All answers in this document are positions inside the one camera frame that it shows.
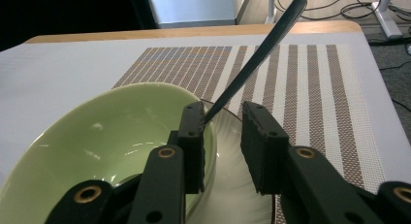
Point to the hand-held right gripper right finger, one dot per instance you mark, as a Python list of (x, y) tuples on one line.
[(263, 153)]

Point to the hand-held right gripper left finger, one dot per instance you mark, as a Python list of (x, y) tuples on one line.
[(192, 153)]

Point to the green bowl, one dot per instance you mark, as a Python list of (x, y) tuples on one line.
[(97, 146), (229, 185)]

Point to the metal spoon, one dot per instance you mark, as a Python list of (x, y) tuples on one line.
[(258, 56)]

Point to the striped woven placemat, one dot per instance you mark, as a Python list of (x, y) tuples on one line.
[(307, 88)]

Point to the black curtain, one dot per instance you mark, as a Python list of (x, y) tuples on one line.
[(64, 14)]

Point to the white standing desk frame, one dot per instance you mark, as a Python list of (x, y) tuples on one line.
[(384, 17)]

